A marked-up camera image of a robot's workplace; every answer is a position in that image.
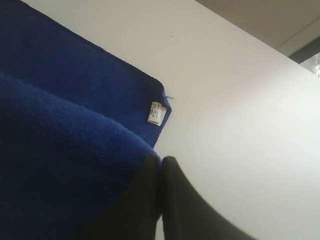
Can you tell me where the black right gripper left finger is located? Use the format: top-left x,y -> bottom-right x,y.
82,155 -> 160,240

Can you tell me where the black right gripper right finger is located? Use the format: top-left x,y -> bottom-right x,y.
159,156 -> 252,240

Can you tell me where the blue microfiber cloth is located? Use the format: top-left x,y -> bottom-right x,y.
0,0 -> 171,240

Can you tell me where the dark window frame post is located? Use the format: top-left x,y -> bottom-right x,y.
289,38 -> 320,64

